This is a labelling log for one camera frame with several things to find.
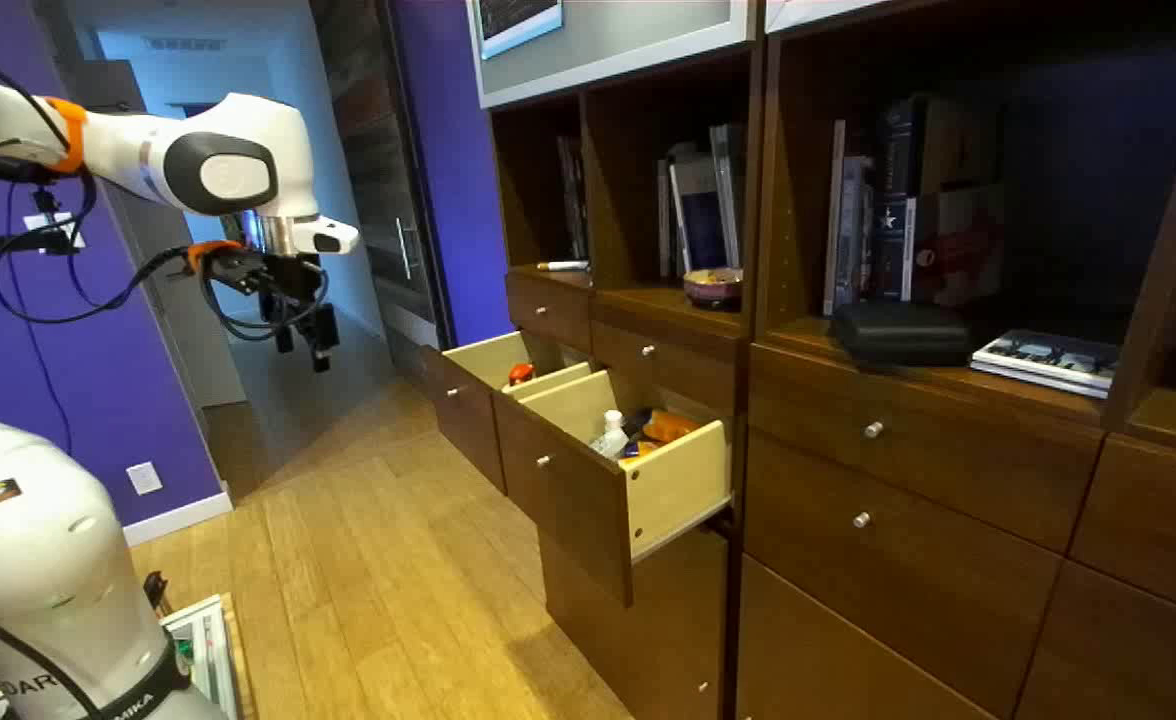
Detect white box on floor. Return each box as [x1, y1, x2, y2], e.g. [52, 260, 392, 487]
[163, 598, 244, 720]

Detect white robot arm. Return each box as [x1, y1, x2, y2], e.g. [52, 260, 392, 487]
[0, 77, 361, 720]

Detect orange item in drawer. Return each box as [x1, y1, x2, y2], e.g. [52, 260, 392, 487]
[640, 414, 693, 448]
[505, 359, 536, 390]

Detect dark wooden shelf cabinet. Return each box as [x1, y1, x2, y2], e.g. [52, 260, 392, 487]
[463, 0, 1176, 720]

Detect wooden drawer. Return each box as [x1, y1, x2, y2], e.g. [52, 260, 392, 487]
[426, 333, 589, 491]
[501, 373, 731, 598]

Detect orange item in near drawer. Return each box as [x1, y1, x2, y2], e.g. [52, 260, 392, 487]
[640, 414, 693, 448]

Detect white plate on shelf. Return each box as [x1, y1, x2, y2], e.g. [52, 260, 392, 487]
[533, 260, 590, 273]

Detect white bottle in drawer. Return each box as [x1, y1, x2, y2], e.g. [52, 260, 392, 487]
[590, 409, 628, 462]

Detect upright books right shelf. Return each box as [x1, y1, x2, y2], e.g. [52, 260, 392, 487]
[819, 92, 1004, 315]

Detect orange item in far drawer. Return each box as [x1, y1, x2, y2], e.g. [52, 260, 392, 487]
[505, 359, 536, 390]

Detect white wall outlet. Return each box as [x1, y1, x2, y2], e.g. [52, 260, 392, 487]
[124, 462, 163, 496]

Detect black case on shelf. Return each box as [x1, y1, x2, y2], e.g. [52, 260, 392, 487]
[827, 299, 973, 365]

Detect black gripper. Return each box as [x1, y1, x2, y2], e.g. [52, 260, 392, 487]
[261, 255, 340, 373]

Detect small round bowl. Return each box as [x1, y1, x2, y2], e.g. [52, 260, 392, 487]
[682, 270, 744, 312]

